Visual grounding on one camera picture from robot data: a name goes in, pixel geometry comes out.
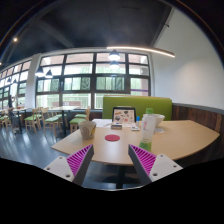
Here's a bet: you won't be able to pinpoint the square dining table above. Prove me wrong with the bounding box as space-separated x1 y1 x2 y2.
49 106 78 139

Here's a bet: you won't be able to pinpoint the long linear ceiling light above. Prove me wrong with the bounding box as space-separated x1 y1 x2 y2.
106 46 175 58

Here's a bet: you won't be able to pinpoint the clear bottle with green cap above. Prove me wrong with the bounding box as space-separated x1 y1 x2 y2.
139 108 156 151

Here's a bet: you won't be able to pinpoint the wooden chair green seat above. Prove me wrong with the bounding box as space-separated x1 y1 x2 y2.
41 107 62 136
69 108 90 133
24 108 41 132

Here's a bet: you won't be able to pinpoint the beige paper cup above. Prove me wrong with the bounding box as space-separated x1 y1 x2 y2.
79 121 96 139

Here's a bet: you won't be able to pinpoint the red round coaster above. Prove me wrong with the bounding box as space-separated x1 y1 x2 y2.
105 134 120 142

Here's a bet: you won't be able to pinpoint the black pendant lamp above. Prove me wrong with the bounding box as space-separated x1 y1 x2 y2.
35 66 45 77
108 50 120 61
45 69 53 79

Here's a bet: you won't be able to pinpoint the laptop with stickers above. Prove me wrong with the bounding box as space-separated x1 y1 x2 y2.
112 107 136 124

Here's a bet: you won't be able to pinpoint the large grid window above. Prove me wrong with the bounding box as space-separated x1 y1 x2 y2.
36 52 150 109

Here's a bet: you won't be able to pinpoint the green booth sofa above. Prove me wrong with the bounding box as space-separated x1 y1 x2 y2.
102 95 172 121

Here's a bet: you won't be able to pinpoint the small black box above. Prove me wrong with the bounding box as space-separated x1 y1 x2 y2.
111 124 122 130

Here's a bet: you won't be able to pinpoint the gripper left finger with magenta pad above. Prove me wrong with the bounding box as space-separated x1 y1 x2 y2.
44 144 94 186

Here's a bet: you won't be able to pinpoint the curved wooden table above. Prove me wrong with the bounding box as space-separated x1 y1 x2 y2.
50 118 221 190

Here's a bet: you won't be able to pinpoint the white papers on table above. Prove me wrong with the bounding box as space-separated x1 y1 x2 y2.
93 119 112 128

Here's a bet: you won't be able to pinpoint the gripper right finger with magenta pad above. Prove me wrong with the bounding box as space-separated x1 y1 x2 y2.
128 145 182 185

